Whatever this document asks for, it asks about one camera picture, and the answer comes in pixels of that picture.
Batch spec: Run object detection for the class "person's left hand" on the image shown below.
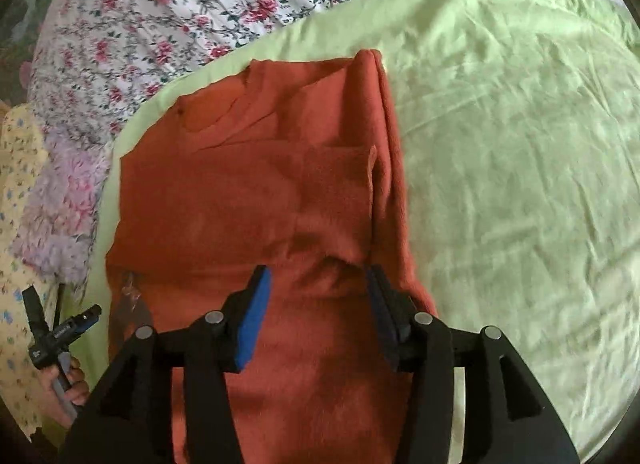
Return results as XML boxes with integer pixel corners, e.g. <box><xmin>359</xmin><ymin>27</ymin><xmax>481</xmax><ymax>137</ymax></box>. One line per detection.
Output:
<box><xmin>42</xmin><ymin>356</ymin><xmax>91</xmax><ymax>427</ymax></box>

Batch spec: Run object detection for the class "light green bedsheet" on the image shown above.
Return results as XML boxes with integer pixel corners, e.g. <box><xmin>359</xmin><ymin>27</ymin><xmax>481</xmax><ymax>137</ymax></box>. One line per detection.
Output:
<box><xmin>40</xmin><ymin>0</ymin><xmax>640</xmax><ymax>460</ymax></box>

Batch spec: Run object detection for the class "white rose print quilt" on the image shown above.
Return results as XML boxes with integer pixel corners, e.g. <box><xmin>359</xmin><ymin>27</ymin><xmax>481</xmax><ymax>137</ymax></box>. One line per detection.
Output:
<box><xmin>30</xmin><ymin>0</ymin><xmax>601</xmax><ymax>145</ymax></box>

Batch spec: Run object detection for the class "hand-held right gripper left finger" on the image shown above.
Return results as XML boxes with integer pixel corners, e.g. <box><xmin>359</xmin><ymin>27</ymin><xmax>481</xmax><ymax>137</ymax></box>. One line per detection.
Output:
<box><xmin>64</xmin><ymin>265</ymin><xmax>273</xmax><ymax>464</ymax></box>

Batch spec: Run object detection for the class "rust red knit sweater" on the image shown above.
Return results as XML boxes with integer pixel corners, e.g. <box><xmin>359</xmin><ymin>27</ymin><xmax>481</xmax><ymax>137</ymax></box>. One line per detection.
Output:
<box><xmin>105</xmin><ymin>48</ymin><xmax>441</xmax><ymax>464</ymax></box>

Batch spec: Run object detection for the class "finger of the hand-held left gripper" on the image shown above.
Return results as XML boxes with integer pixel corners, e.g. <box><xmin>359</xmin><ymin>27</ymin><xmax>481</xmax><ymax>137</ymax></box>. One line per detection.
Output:
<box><xmin>22</xmin><ymin>288</ymin><xmax>47</xmax><ymax>342</ymax></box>
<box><xmin>52</xmin><ymin>307</ymin><xmax>102</xmax><ymax>345</ymax></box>

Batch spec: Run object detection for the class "purple floral pillow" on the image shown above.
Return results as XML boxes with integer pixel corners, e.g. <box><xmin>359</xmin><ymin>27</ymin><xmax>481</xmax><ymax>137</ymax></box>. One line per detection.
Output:
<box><xmin>12</xmin><ymin>124</ymin><xmax>113</xmax><ymax>289</ymax></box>

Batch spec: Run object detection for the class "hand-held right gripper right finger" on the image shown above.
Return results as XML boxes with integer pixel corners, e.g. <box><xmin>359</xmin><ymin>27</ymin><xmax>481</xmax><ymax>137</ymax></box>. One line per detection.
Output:
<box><xmin>365</xmin><ymin>264</ymin><xmax>582</xmax><ymax>464</ymax></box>

